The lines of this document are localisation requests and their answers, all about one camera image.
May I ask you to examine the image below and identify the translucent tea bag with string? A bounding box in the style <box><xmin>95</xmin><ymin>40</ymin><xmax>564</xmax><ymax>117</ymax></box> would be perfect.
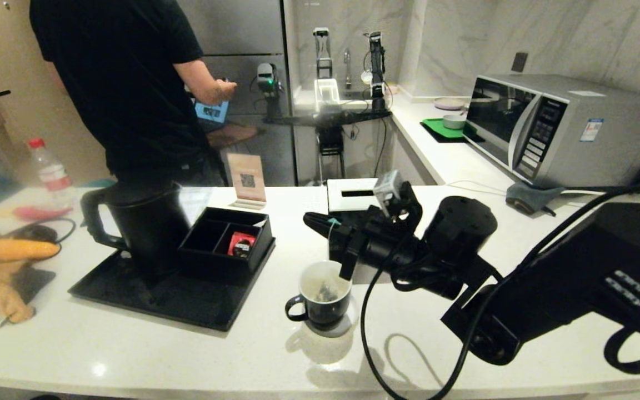
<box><xmin>313</xmin><ymin>218</ymin><xmax>342</xmax><ymax>304</ymax></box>

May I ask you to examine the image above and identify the black electric kettle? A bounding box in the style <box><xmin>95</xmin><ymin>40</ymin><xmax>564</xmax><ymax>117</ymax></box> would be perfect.
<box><xmin>80</xmin><ymin>179</ymin><xmax>192</xmax><ymax>277</ymax></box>

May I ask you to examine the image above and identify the black tissue box white lid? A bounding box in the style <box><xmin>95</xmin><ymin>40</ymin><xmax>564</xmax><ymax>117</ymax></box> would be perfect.
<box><xmin>327</xmin><ymin>178</ymin><xmax>394</xmax><ymax>266</ymax></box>

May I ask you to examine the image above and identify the black stool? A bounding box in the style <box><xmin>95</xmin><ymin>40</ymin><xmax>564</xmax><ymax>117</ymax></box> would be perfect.
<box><xmin>317</xmin><ymin>128</ymin><xmax>347</xmax><ymax>184</ymax></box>

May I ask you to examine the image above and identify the black mug white inside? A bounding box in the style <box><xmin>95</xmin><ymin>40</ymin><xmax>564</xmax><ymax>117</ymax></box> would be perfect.
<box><xmin>284</xmin><ymin>261</ymin><xmax>352</xmax><ymax>326</ymax></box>

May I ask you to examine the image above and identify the brown QR code sign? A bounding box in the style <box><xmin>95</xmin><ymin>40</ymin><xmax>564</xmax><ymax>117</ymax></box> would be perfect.
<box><xmin>226</xmin><ymin>153</ymin><xmax>267</xmax><ymax>210</ymax></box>

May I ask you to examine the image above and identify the black compartment organizer box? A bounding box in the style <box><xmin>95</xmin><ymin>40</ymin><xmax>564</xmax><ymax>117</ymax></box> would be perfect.
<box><xmin>177</xmin><ymin>207</ymin><xmax>276</xmax><ymax>282</ymax></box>

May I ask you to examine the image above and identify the green tray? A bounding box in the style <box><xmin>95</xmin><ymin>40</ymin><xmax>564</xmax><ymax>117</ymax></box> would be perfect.
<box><xmin>420</xmin><ymin>117</ymin><xmax>479</xmax><ymax>143</ymax></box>

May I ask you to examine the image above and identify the white dish rack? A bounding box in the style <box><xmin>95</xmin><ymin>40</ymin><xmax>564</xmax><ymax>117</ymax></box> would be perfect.
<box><xmin>313</xmin><ymin>78</ymin><xmax>341</xmax><ymax>113</ymax></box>

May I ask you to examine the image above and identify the brown wooden table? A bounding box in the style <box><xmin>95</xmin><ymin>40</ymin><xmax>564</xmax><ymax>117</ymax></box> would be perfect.
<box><xmin>208</xmin><ymin>123</ymin><xmax>261</xmax><ymax>149</ymax></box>

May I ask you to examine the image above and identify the grey oven mitt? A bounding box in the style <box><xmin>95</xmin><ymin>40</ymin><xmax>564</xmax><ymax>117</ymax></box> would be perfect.
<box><xmin>505</xmin><ymin>182</ymin><xmax>566</xmax><ymax>217</ymax></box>

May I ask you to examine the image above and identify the grey device with green light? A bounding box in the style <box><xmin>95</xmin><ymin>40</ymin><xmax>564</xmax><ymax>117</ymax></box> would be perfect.
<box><xmin>253</xmin><ymin>62</ymin><xmax>285</xmax><ymax>118</ymax></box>

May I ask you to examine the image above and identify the open laptop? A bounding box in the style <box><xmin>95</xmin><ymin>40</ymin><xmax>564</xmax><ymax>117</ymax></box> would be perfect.
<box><xmin>194</xmin><ymin>99</ymin><xmax>230</xmax><ymax>124</ymax></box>

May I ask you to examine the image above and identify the black serving tray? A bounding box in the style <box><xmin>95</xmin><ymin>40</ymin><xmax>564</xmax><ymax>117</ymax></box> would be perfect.
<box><xmin>66</xmin><ymin>239</ymin><xmax>276</xmax><ymax>333</ymax></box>

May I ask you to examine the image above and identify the chrome metal stand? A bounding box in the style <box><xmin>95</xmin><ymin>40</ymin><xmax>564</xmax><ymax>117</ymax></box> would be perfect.
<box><xmin>313</xmin><ymin>27</ymin><xmax>333</xmax><ymax>79</ymax></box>

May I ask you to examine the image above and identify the grey steel refrigerator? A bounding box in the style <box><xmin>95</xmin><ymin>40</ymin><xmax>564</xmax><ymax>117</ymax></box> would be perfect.
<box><xmin>178</xmin><ymin>0</ymin><xmax>298</xmax><ymax>187</ymax></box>

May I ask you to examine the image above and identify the silver microwave oven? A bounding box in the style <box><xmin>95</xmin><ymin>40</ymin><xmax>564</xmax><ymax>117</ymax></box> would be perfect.
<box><xmin>463</xmin><ymin>73</ymin><xmax>640</xmax><ymax>188</ymax></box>

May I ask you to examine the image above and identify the person in black shirt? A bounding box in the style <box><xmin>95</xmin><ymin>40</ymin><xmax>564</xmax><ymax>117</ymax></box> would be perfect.
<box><xmin>29</xmin><ymin>0</ymin><xmax>238</xmax><ymax>187</ymax></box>

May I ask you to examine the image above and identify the plastic bottle red cap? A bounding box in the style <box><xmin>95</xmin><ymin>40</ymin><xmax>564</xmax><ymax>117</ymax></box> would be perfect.
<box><xmin>28</xmin><ymin>138</ymin><xmax>76</xmax><ymax>207</ymax></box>

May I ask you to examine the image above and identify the pink flat item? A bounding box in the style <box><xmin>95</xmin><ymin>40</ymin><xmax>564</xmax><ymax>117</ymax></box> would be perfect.
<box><xmin>13</xmin><ymin>207</ymin><xmax>72</xmax><ymax>222</ymax></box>

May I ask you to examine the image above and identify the orange plush piece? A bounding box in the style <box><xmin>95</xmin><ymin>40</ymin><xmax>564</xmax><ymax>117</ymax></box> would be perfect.
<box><xmin>0</xmin><ymin>239</ymin><xmax>62</xmax><ymax>263</ymax></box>

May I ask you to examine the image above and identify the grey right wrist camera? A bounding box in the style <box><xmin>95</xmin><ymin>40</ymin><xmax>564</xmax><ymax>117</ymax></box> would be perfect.
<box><xmin>373</xmin><ymin>169</ymin><xmax>404</xmax><ymax>212</ymax></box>

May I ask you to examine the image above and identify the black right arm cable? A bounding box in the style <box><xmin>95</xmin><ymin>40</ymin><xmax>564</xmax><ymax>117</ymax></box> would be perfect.
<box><xmin>359</xmin><ymin>177</ymin><xmax>640</xmax><ymax>400</ymax></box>

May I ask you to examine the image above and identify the thin black power cord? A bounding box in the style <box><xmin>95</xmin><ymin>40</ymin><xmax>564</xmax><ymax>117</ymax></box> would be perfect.
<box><xmin>14</xmin><ymin>217</ymin><xmax>77</xmax><ymax>246</ymax></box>

